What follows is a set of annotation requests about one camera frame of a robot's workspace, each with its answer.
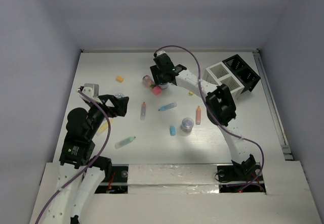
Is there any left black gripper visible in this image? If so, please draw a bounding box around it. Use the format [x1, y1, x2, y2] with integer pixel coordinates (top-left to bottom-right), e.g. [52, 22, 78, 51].
[87, 94, 129, 138]

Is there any pink capped tube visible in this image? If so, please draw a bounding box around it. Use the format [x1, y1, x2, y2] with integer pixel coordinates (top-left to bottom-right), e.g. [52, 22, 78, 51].
[142, 75, 161, 96]

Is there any green highlighter pen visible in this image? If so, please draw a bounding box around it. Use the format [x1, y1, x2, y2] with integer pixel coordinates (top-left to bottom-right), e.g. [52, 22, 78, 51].
[114, 137, 136, 149]

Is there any clear round jar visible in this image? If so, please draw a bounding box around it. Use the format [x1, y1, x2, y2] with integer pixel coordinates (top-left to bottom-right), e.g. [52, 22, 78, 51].
[180, 117, 194, 133]

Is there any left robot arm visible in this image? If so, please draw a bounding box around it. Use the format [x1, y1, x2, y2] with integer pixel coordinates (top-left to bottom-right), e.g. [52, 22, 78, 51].
[35, 92, 129, 223]

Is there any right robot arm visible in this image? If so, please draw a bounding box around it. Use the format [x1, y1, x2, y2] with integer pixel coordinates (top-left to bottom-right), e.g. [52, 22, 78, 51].
[150, 51, 264, 182]

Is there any orange tip white pen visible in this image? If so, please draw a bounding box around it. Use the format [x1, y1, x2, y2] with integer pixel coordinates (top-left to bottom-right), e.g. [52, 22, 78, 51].
[140, 102, 146, 121]

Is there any orange eraser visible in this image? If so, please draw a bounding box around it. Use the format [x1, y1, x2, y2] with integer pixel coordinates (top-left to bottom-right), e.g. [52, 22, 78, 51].
[116, 76, 124, 82]

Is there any yellow highlighter pen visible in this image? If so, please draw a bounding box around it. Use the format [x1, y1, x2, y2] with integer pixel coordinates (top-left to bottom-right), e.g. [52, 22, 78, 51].
[96, 122, 108, 136]

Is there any blue highlighter pen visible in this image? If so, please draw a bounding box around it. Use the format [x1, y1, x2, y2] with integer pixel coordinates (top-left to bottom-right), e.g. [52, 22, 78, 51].
[159, 102, 177, 111]

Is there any orange pencil shaped pen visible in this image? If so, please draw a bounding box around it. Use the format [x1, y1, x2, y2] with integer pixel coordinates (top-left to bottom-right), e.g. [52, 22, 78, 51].
[195, 106, 201, 125]

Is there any blue eraser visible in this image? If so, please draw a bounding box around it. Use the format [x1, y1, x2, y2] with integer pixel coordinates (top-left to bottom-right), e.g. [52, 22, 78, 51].
[169, 125, 176, 136]

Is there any white slotted container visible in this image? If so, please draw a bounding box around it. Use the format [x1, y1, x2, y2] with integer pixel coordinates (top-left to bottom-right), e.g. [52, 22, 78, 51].
[202, 62, 244, 101]

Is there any black container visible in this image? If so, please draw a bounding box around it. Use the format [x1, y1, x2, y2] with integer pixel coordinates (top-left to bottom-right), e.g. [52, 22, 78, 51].
[222, 54, 260, 93]

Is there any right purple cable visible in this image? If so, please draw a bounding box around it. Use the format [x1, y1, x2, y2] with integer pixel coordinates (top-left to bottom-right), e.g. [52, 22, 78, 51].
[154, 45, 265, 193]

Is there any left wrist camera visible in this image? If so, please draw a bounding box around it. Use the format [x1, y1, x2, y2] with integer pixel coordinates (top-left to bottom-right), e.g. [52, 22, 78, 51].
[77, 83, 99, 99]

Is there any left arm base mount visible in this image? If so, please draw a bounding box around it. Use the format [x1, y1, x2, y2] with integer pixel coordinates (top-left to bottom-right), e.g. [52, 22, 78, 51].
[95, 165, 129, 194]

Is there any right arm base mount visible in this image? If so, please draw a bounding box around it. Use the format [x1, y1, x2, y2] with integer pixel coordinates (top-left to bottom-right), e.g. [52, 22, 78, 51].
[214, 164, 266, 193]

